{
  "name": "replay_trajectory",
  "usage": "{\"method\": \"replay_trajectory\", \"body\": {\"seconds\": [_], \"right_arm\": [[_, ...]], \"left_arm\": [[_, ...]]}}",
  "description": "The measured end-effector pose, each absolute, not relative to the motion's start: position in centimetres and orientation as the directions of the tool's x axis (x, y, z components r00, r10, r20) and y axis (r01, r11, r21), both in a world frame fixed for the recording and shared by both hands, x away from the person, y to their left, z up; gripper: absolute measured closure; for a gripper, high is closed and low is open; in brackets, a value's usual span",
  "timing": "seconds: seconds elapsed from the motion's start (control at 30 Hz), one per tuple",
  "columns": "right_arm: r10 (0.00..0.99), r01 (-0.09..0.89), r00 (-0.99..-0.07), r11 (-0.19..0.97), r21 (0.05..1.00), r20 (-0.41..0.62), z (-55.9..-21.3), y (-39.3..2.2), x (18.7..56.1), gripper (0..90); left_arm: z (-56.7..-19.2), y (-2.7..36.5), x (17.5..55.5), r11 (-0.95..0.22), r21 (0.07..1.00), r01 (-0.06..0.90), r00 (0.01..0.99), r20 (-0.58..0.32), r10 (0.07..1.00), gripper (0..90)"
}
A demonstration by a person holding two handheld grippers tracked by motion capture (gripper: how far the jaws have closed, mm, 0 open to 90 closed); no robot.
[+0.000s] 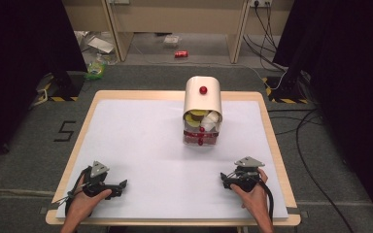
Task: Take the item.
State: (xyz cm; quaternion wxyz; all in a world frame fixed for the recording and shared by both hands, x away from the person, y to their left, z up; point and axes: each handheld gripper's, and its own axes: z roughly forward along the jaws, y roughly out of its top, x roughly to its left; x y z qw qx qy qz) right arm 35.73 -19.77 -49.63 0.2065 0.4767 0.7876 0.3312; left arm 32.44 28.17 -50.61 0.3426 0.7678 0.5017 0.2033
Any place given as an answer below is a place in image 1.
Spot white wall socket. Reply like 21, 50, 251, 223
249, 0, 274, 8

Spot black stand with striped base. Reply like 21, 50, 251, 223
261, 64, 313, 105
36, 64, 89, 103

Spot yellow-green round piece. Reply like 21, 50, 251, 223
184, 114, 202, 128

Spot light wooden table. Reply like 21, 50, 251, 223
45, 89, 302, 227

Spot hand-held gripper black cable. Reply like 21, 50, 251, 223
257, 178, 275, 224
51, 166, 92, 217

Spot black floor cable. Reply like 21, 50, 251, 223
267, 108, 358, 233

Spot clear plastic packet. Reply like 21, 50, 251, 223
162, 34, 182, 47

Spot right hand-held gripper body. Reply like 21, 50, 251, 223
222, 156, 267, 192

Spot dark curtain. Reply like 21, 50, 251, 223
271, 0, 373, 224
0, 0, 89, 169

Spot white crumpled piece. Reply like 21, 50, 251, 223
200, 111, 221, 132

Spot left hand-held gripper black cable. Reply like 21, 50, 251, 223
51, 166, 92, 217

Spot person's left hand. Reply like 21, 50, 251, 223
65, 174, 113, 227

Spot beige wooden desk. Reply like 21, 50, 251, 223
61, 0, 295, 65

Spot right hand-held gripper black cable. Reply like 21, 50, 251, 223
257, 178, 275, 224

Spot white table mat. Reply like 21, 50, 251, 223
55, 98, 289, 220

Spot green plastic bag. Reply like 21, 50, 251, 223
84, 53, 109, 81

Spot black cables at socket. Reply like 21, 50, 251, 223
242, 2, 289, 73

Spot white roll-top box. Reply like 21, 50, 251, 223
182, 75, 224, 148

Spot person's right hand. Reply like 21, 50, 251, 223
230, 168, 270, 225

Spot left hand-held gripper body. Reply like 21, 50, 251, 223
82, 160, 124, 199

